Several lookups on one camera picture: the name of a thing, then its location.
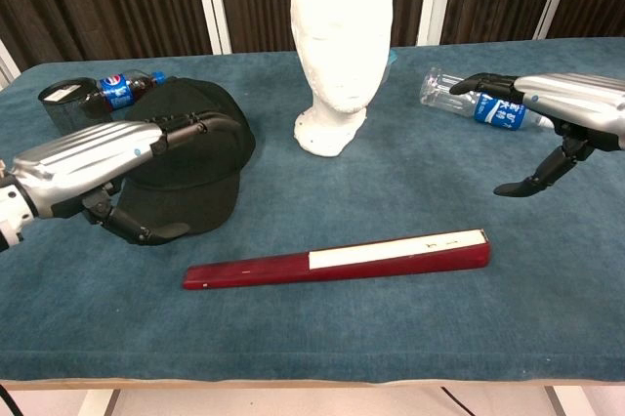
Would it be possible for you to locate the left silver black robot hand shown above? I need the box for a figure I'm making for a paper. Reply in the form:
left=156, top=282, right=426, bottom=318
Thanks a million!
left=10, top=110, right=245, bottom=247

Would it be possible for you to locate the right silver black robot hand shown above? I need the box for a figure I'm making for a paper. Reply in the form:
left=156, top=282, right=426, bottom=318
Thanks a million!
left=448, top=71, right=625, bottom=197

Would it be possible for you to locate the black baseball cap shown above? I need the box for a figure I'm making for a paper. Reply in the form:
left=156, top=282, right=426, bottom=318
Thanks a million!
left=119, top=76, right=258, bottom=246

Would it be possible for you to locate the white foam mannequin head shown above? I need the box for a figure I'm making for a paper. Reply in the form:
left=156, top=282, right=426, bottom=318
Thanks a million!
left=290, top=0, right=392, bottom=158

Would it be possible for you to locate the black mesh cup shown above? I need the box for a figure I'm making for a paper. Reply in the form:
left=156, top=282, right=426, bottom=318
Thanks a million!
left=37, top=76, right=113, bottom=137

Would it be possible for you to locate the small pepsi cola bottle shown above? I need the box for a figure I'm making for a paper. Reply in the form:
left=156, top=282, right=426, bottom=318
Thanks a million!
left=87, top=68, right=170, bottom=112

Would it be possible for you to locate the clear water bottle blue label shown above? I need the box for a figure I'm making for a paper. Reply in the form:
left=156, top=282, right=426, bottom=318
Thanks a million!
left=419, top=66, right=556, bottom=134

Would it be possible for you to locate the closed red folding fan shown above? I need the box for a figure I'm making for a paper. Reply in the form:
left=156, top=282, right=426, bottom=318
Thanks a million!
left=183, top=228, right=492, bottom=293

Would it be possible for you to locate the white table leg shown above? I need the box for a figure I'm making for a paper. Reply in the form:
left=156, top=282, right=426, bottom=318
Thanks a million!
left=544, top=385, right=575, bottom=416
left=77, top=389, right=121, bottom=416

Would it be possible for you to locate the blue table cloth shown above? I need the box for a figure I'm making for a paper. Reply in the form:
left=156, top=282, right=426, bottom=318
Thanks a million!
left=0, top=37, right=625, bottom=383

